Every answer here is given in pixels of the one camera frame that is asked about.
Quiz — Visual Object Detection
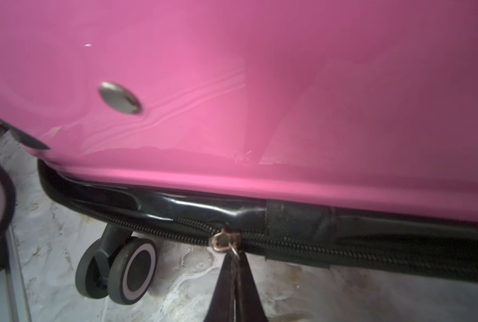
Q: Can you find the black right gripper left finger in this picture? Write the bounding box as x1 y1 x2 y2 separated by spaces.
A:
204 254 238 322

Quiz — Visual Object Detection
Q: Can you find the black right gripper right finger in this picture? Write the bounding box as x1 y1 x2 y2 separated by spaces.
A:
234 252 268 322

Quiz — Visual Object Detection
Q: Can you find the metal zipper pull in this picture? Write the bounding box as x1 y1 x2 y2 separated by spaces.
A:
209 229 241 258

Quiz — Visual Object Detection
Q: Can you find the pink hard-shell suitcase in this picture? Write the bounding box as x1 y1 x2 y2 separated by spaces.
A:
0 1 478 305

